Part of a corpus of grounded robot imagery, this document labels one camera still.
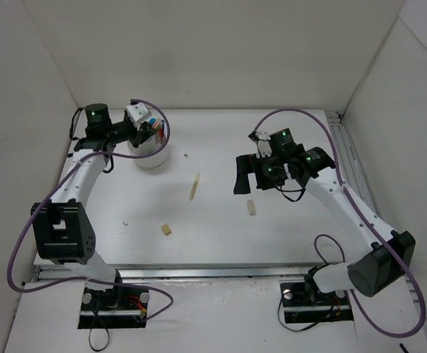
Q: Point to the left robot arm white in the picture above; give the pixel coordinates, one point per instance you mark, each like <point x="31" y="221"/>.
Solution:
<point x="62" y="229"/>

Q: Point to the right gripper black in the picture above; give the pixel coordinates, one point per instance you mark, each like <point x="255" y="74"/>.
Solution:
<point x="259" y="173"/>

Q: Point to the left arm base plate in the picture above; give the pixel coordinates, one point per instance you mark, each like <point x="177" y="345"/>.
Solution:
<point x="117" y="308"/>

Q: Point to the aluminium rail front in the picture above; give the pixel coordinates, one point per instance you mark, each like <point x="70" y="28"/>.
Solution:
<point x="212" y="270"/>

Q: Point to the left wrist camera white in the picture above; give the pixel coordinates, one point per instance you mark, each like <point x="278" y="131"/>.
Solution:
<point x="138" y="114"/>

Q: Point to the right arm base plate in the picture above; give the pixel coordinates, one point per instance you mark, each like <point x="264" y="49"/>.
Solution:
<point x="297" y="307"/>

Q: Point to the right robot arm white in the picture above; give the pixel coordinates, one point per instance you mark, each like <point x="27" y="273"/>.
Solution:
<point x="381" y="250"/>

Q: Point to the tan eraser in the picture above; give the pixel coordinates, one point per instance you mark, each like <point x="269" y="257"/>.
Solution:
<point x="166" y="229"/>

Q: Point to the aluminium rail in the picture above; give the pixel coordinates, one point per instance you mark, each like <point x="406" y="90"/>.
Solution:
<point x="212" y="270"/>
<point x="353" y="174"/>

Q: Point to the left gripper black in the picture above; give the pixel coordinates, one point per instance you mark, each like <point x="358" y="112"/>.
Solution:
<point x="144" y="132"/>

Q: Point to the red gel pen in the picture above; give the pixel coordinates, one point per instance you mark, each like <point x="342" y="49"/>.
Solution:
<point x="161" y="131"/>

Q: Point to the beige eraser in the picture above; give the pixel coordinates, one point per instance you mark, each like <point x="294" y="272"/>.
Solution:
<point x="251" y="207"/>

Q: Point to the yellow highlighter stick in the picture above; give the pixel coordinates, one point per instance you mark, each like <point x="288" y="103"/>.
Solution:
<point x="194" y="186"/>

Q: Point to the aluminium rail right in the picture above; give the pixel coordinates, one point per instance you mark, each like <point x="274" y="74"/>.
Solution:
<point x="353" y="174"/>

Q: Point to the white round desk organizer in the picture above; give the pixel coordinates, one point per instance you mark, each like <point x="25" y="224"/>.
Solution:
<point x="151" y="146"/>

